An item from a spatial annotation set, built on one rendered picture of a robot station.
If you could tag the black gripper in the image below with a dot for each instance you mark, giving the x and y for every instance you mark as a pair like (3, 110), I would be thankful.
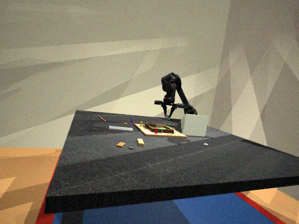
(174, 106)

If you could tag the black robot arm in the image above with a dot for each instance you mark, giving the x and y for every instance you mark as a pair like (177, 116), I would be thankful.
(170, 85)

